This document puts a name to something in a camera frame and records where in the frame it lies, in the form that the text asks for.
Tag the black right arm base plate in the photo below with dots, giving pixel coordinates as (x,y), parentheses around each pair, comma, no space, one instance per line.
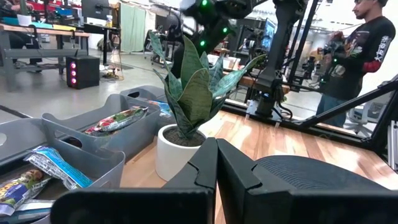
(253,109)

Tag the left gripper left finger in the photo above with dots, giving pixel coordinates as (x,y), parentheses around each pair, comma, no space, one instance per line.
(140,208)

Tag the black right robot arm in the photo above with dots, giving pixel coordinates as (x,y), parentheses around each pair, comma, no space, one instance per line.
(280,46)

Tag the silver-backed blue granola bar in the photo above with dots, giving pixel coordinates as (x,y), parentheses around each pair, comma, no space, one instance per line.
(21,211)

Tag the white office chair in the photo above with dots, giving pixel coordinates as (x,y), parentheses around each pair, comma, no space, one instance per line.
(370,115)

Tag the white plant pot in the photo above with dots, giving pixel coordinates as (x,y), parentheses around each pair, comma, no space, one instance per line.
(169,161)

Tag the wooden top desk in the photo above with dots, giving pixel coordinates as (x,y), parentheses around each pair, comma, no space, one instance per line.
(46,31)

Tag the black computer monitor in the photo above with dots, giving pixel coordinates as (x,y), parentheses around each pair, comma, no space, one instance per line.
(96,9)

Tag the purple yellow granola bar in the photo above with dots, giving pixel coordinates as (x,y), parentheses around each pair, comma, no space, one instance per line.
(18,189)

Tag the red green granola bar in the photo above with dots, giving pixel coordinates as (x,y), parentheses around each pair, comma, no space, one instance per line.
(118,119)

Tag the white bottle beside monitor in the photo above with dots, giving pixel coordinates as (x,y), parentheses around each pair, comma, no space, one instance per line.
(109,21)

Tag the green and blue granola bar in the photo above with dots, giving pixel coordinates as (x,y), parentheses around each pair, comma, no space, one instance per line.
(161,108)

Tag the round dark woven placemat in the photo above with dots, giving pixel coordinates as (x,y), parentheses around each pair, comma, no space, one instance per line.
(311,174)

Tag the person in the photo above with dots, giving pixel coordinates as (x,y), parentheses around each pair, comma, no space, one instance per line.
(12,6)
(367,46)

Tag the silver aluminium rail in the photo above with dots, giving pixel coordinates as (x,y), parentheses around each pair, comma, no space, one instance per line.
(393,146)

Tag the green snake plant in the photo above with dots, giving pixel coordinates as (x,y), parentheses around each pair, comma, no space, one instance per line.
(192,102)

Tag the blue-lit monitor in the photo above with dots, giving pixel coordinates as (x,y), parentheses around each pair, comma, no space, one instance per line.
(269,34)

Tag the grey plastic bin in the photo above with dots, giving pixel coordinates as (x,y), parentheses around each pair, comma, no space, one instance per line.
(102,169)
(146,91)
(140,137)

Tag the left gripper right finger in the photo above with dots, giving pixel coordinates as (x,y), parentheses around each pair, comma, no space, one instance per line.
(295,208)

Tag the blue Quaker granola bar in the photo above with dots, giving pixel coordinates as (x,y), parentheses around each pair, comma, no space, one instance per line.
(62,169)

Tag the pale green curtain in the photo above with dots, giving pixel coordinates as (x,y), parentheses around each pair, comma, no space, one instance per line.
(133,28)

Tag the black computer tower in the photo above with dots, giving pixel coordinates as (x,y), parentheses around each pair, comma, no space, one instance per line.
(84,73)

